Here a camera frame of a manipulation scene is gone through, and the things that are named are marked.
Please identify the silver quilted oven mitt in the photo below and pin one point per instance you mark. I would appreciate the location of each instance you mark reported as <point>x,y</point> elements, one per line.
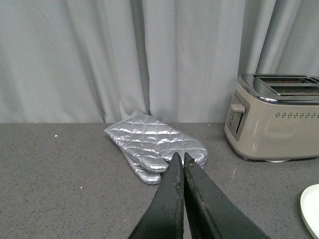
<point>152,143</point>
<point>145,175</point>

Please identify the upper silver quilted oven mitt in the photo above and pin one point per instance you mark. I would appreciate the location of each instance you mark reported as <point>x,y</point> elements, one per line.
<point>152,143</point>

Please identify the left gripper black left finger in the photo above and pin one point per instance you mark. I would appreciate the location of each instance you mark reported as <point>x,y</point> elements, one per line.
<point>164,217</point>

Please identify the grey-white curtain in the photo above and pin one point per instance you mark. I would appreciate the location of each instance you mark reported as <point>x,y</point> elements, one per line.
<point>105,60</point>

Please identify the cream two-slot toaster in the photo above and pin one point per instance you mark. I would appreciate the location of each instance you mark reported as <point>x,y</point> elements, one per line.
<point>274,117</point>

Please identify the white round plate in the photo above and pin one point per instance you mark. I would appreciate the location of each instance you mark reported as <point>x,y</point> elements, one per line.
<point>309,203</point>

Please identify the lower silver quilted oven mitt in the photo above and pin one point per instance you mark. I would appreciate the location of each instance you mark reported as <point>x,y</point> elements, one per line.
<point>145,175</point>

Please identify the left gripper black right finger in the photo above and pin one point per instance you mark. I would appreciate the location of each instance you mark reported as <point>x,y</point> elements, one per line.
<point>211,215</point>

